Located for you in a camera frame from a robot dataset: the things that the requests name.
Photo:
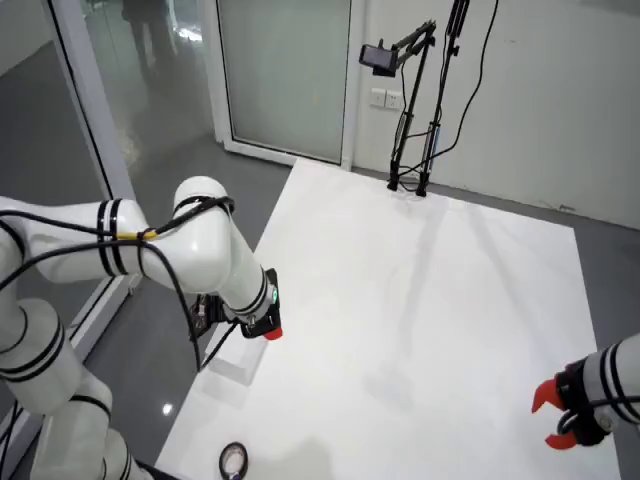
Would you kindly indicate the black articulated camera stand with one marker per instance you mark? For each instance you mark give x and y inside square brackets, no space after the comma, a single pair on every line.
[412,95]

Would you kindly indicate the grey metal frame post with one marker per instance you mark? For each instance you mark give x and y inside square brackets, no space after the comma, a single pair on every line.
[100,125]

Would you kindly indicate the white idle robot arm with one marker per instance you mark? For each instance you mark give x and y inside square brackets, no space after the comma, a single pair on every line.
[617,375]

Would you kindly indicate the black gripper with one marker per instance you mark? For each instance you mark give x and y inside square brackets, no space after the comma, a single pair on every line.
[275,315]

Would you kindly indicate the white wall socket plate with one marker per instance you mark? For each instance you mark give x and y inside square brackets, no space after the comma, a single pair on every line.
[378,97]
[393,98]

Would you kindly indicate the white cardboard bin box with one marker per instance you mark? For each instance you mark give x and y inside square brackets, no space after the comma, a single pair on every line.
[240,362]

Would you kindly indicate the black idle gripper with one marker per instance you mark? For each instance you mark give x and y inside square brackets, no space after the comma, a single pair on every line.
[582,410]

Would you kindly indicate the black tape roll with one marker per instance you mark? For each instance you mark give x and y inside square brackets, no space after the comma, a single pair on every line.
[243,452]

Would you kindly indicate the frosted glass door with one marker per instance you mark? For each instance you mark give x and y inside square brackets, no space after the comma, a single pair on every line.
[285,70]

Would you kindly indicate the white six-joint robot arm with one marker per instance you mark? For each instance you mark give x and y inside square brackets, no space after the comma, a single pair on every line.
[210,240]

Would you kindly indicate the glass partition with rail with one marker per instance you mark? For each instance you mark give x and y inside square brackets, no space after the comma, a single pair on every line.
[30,150]

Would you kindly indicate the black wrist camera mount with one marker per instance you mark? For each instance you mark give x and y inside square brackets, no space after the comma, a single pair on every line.
[205,315]

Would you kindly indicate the black aluminium profile rail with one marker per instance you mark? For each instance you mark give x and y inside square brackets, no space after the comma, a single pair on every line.
[147,470]

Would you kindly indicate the black camera on stand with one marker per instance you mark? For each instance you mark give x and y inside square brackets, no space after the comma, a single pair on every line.
[377,57]

